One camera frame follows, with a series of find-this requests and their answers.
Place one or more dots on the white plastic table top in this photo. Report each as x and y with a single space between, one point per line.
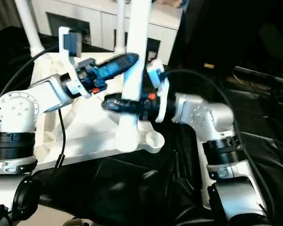
85 136

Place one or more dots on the white sideboard cabinet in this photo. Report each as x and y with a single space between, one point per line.
103 21

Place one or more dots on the small yellow label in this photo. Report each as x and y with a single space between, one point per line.
209 65

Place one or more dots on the black work mat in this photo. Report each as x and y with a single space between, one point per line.
132 188

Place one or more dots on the beige curtain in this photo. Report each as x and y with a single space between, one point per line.
2 14

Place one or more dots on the long black pole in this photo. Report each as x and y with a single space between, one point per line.
261 75

